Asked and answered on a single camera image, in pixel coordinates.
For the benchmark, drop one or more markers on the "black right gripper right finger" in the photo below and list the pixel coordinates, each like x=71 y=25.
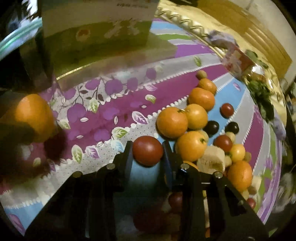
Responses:
x=172 y=165

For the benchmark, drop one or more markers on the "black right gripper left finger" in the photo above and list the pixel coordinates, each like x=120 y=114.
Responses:
x=123 y=163

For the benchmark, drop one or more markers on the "orange behind tomato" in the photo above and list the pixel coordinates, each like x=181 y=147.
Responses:
x=191 y=146

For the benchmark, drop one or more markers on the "red tomato front left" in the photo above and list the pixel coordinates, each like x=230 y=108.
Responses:
x=147 y=150

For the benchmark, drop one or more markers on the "orange left of pile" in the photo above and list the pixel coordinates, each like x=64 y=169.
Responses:
x=172 y=122

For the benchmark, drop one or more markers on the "purple floral striped bedspread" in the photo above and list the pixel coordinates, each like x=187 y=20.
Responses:
x=99 y=115

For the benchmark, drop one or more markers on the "orange at far left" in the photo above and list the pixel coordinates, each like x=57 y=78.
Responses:
x=34 y=111

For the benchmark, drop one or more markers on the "green leafy vegetables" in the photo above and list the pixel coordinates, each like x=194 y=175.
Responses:
x=256 y=82

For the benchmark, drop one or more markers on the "open cardboard gift box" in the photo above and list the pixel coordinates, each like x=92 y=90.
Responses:
x=80 y=39

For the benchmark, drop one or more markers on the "cream zigzag pillow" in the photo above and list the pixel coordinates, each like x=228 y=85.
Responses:
x=209 y=23

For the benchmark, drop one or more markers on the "wooden headboard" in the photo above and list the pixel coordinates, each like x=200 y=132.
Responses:
x=245 y=24

